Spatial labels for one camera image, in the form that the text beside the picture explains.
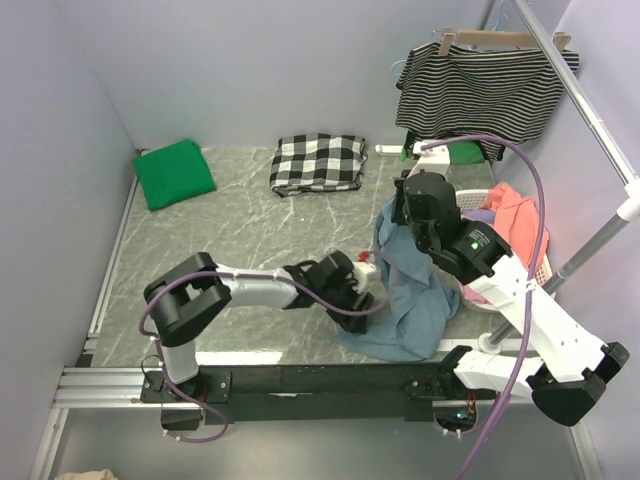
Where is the beige cloth at bottom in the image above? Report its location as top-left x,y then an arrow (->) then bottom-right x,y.
55,469 -> 118,480

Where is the blue t shirt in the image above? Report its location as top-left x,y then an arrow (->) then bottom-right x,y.
334,199 -> 460,363

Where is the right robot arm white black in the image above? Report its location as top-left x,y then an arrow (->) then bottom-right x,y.
392,171 -> 630,427

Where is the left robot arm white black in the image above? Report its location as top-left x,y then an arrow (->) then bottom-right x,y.
141,250 -> 379,387

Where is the folded green t shirt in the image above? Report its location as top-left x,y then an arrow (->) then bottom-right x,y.
133,139 -> 216,211

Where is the folded black white checkered shirt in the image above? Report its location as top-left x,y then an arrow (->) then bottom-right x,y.
269,133 -> 368,197

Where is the lilac garment in basket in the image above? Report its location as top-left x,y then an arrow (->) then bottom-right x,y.
462,209 -> 496,225

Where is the green garment under striped shirt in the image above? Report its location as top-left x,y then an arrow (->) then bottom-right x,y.
400,131 -> 486,166

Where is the white laundry basket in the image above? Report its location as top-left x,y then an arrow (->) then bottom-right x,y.
456,189 -> 552,313

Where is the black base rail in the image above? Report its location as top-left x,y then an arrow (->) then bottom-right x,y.
139,360 -> 494,431

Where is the wooden clip hanger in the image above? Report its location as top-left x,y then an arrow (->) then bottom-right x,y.
432,25 -> 572,57

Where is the black white striped shirt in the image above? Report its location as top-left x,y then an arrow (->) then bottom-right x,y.
395,42 -> 564,157

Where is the silver clothes rack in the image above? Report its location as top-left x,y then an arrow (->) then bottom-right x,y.
375,0 -> 640,354

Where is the aluminium frame rail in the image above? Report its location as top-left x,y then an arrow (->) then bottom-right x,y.
29,179 -> 142,479

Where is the coral pink shirt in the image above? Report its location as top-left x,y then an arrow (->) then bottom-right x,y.
485,182 -> 539,268

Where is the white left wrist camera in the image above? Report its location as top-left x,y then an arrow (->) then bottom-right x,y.
352,251 -> 380,293

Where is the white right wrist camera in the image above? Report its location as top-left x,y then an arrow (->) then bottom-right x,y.
409,141 -> 451,176

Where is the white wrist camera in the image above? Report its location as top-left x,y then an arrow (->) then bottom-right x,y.
409,141 -> 451,176
352,251 -> 380,293

